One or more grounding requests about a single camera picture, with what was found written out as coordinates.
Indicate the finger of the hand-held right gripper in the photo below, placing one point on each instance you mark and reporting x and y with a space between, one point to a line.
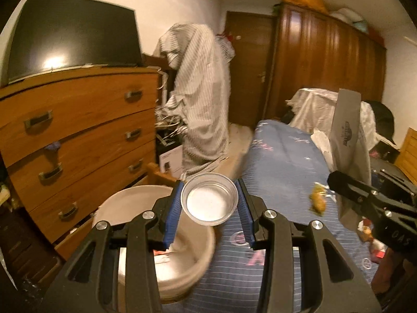
350 190
397 182

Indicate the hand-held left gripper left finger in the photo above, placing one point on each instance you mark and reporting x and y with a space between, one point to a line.
174 215

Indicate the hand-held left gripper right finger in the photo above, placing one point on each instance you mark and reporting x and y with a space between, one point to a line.
244 215

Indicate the small clear plastic cup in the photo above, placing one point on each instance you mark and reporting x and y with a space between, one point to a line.
208 202

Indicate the printed paper bag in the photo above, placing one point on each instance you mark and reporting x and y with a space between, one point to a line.
348 137

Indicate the white plastic bucket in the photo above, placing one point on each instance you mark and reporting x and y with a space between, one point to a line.
185 274

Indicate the person's right forearm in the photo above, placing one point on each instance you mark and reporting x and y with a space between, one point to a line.
387 274

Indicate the light wooden headboard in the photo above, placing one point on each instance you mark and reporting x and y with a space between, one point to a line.
409 156

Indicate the yellowish food wrapper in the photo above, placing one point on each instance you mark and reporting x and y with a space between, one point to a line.
365 230

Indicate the yellow snack packet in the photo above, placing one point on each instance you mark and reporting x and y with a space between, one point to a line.
318 202

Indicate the small red box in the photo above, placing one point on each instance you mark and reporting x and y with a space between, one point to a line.
379 255

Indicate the white cardboard box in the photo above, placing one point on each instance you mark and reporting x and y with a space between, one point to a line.
171 159

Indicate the blue star checked bedsheet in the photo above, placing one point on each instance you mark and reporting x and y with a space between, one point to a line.
280 169

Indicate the black clothing pile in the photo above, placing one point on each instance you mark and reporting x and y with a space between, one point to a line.
384 120

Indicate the white crumpled cover sheet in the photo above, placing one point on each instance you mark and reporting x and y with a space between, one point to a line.
309 111

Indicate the wooden drawer dresser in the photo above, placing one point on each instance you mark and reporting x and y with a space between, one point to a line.
81 130

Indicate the striped grey white cloth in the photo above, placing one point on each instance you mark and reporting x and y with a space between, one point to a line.
202 88

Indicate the brown wooden wardrobe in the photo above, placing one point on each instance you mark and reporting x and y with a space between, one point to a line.
309 55

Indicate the red storage bag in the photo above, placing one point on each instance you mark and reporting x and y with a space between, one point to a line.
376 36

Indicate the dark wooden door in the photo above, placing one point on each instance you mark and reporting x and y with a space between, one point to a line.
251 55

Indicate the pale green storage bag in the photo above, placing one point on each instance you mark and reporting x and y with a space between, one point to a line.
361 26

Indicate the white storage bag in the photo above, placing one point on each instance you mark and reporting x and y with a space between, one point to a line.
347 14

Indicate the black flat television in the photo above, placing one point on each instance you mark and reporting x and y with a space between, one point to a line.
71 32

